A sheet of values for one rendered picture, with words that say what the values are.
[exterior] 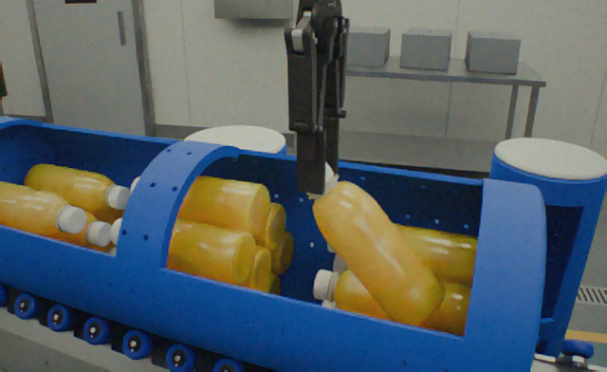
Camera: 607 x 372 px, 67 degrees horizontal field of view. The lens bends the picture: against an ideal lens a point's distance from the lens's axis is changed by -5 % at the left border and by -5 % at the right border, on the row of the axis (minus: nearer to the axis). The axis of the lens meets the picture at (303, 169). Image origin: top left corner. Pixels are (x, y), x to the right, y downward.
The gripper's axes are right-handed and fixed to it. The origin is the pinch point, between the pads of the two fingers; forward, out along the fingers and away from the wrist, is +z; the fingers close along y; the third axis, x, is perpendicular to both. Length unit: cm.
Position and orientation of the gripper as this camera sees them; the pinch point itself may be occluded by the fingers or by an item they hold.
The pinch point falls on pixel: (318, 155)
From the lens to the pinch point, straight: 51.8
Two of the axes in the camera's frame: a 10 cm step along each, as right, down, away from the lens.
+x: -9.4, -1.4, 3.2
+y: 3.5, -3.5, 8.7
